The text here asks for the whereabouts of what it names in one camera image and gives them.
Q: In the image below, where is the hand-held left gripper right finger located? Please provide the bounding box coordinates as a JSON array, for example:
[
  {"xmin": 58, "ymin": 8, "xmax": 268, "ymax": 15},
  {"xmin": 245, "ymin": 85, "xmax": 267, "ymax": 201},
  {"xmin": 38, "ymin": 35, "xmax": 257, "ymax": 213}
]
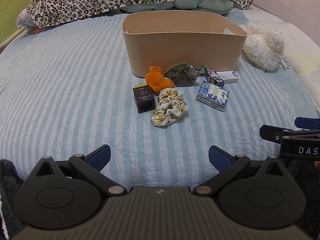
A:
[{"xmin": 193, "ymin": 145, "xmax": 297, "ymax": 196}]

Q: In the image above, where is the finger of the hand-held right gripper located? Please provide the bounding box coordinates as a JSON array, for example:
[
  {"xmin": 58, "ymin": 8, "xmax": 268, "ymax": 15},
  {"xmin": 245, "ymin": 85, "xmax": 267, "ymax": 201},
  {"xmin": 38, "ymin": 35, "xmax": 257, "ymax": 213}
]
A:
[
  {"xmin": 294, "ymin": 116, "xmax": 320, "ymax": 129},
  {"xmin": 259, "ymin": 124, "xmax": 293, "ymax": 145}
]

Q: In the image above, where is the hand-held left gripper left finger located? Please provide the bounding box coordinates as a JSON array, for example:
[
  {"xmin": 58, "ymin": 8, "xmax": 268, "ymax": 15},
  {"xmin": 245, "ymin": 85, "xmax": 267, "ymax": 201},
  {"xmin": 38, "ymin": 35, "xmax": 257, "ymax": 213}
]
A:
[{"xmin": 24, "ymin": 144, "xmax": 128, "ymax": 197}]

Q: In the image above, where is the dark grey fleece cloth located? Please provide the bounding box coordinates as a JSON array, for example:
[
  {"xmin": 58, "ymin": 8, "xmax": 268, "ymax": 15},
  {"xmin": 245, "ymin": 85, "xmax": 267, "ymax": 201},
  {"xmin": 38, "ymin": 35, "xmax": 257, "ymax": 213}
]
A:
[
  {"xmin": 0, "ymin": 158, "xmax": 26, "ymax": 236},
  {"xmin": 287, "ymin": 158, "xmax": 320, "ymax": 230}
]

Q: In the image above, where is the blue and white patterned box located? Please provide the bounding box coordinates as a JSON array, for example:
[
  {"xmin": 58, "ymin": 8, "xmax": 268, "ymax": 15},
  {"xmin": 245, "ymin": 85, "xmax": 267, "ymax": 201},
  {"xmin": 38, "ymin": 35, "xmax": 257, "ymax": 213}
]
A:
[{"xmin": 196, "ymin": 80, "xmax": 230, "ymax": 112}]

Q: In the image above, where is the white rectangular box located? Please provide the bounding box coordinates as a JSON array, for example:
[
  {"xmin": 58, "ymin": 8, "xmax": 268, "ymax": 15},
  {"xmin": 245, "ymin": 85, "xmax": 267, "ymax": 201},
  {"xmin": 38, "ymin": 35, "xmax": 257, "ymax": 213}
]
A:
[{"xmin": 216, "ymin": 70, "xmax": 239, "ymax": 84}]

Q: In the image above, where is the floral fabric scrunchie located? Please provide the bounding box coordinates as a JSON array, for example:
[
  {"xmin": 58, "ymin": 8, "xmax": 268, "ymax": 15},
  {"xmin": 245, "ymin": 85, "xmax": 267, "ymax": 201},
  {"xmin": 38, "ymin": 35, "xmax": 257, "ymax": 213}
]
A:
[{"xmin": 150, "ymin": 88, "xmax": 189, "ymax": 128}]

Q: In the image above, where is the blue striped bed quilt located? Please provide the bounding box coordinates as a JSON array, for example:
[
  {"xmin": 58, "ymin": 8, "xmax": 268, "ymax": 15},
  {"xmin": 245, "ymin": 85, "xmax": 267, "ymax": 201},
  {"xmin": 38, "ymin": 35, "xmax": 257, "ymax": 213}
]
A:
[{"xmin": 0, "ymin": 12, "xmax": 320, "ymax": 188}]

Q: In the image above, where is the small black patterned box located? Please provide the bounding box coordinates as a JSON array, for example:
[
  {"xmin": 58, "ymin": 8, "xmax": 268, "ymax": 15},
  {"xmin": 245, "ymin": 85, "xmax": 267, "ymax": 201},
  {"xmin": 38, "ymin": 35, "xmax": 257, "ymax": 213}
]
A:
[{"xmin": 205, "ymin": 70, "xmax": 226, "ymax": 88}]

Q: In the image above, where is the white plush toy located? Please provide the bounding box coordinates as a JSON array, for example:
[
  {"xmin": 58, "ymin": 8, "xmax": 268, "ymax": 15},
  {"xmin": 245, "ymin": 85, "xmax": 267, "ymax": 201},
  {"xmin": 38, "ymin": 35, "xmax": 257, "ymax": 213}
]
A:
[{"xmin": 238, "ymin": 21, "xmax": 286, "ymax": 73}]

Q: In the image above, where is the clear bag of dried herbs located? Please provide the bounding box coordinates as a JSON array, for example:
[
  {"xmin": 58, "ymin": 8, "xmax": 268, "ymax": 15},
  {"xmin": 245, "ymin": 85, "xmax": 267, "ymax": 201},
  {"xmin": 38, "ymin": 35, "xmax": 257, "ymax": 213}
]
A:
[{"xmin": 164, "ymin": 63, "xmax": 199, "ymax": 87}]

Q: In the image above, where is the orange sock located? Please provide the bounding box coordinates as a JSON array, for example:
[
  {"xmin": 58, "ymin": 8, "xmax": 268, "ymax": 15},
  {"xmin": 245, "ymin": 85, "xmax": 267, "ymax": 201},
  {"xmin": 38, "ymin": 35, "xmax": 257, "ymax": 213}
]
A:
[{"xmin": 145, "ymin": 66, "xmax": 175, "ymax": 93}]

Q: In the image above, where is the beige plastic basket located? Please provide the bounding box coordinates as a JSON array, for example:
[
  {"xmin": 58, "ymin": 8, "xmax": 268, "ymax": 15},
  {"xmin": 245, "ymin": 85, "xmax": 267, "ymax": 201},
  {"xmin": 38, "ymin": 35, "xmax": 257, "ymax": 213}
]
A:
[{"xmin": 122, "ymin": 10, "xmax": 248, "ymax": 78}]

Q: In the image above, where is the teal checked quilt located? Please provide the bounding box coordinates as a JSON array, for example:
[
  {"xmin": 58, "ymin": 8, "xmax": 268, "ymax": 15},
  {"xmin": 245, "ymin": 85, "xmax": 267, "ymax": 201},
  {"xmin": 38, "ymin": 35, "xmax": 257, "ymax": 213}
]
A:
[{"xmin": 121, "ymin": 0, "xmax": 234, "ymax": 15}]

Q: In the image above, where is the pink floral cloth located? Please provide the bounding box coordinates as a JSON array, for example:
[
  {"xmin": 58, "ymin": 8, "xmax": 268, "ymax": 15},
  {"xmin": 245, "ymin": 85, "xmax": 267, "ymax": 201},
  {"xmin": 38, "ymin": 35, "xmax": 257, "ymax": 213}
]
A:
[{"xmin": 16, "ymin": 7, "xmax": 44, "ymax": 36}]

